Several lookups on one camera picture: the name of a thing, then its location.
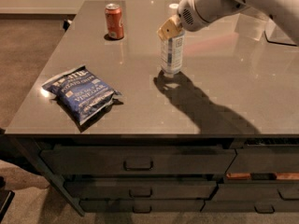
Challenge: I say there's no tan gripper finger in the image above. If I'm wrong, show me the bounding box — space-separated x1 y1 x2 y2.
157 15 182 41

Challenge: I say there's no clear blue-label plastic bottle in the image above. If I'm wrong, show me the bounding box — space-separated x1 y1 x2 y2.
160 3 186 78

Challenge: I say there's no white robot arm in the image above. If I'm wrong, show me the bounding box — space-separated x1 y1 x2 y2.
157 0 299 45

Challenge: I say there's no red coke can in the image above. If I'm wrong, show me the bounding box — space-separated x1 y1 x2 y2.
105 3 124 39

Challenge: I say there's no steel box on counter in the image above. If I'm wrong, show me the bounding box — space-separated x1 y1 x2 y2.
235 8 269 41

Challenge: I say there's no blue potato chip bag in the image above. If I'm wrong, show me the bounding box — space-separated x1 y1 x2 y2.
42 65 121 125

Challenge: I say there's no top left drawer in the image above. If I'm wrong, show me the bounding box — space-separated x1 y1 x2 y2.
40 147 235 175

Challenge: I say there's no drawer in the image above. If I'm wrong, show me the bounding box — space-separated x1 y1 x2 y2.
227 147 299 174
79 200 205 214
40 147 235 175
64 179 217 200
212 184 299 202
202 201 299 214

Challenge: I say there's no top right drawer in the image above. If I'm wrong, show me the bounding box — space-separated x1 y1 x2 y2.
227 147 299 174

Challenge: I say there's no middle right drawer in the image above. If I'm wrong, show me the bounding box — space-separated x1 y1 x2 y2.
212 184 299 202

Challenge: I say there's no bottom left drawer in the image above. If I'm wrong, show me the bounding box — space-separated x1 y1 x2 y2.
79 200 205 214

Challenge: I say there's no middle left drawer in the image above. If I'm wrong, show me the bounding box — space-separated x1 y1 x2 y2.
64 179 217 200

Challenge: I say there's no bottom right drawer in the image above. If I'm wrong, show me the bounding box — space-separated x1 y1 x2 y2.
202 201 299 214

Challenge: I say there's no black object at left edge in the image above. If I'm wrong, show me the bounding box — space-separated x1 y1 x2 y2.
0 176 15 222

